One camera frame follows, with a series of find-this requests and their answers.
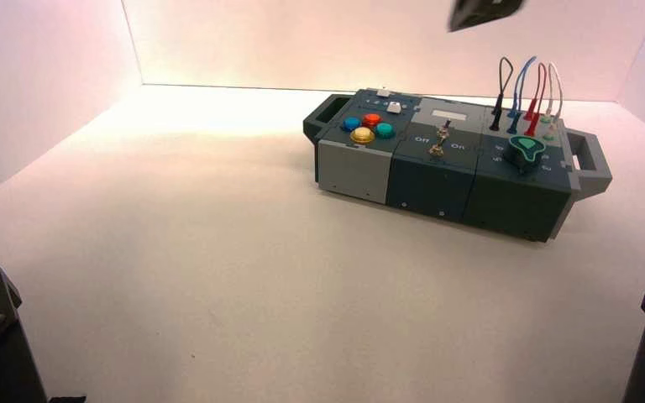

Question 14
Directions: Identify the blue jumper cable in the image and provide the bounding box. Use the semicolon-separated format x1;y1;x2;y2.
506;55;539;136

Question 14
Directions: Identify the red jumper cable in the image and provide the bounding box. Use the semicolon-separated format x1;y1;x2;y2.
524;62;549;139

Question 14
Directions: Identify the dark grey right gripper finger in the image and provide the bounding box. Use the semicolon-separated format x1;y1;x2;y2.
486;0;526;22
447;0;488;33

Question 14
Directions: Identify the blue grey control box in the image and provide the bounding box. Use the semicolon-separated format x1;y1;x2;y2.
302;88;614;243

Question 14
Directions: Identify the black jumper cable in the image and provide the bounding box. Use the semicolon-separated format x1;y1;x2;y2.
490;56;515;133

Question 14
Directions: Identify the white jumper cable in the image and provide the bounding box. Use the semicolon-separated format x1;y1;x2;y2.
542;62;565;140

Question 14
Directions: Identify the dark rotary knob green top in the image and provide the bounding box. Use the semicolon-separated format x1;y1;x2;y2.
503;135;548;175

